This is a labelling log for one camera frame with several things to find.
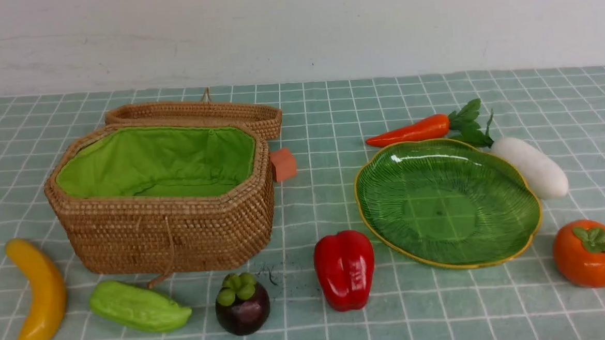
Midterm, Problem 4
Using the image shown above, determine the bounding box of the green toy bitter gourd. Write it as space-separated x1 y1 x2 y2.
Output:
89 280 192 333

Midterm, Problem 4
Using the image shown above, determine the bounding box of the green checkered tablecloth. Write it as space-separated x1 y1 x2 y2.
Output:
0 66 605 340

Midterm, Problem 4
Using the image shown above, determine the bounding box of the woven wicker basket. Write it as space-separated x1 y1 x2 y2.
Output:
44 120 275 286

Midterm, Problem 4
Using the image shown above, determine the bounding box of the yellow toy banana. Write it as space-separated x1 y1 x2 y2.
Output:
5 238 67 340

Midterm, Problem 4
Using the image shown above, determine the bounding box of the woven basket lid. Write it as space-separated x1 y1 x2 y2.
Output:
104 88 282 140

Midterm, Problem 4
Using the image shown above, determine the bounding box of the orange toy carrot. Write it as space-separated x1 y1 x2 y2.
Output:
365 98 481 148

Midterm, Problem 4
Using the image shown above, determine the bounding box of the purple toy mangosteen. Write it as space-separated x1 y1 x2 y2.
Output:
215 272 270 336

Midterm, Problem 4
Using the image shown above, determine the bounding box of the white toy radish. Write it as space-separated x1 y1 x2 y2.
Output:
447 109 570 200

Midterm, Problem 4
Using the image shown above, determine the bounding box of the orange toy persimmon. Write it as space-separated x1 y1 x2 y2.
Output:
552 219 605 289

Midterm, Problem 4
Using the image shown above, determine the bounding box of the orange foam cube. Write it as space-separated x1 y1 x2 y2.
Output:
270 147 297 183

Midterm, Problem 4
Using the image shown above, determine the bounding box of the red toy bell pepper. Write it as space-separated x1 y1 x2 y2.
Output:
314 230 375 312

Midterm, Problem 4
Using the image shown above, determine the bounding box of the green leaf glass plate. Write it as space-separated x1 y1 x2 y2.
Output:
354 139 543 270

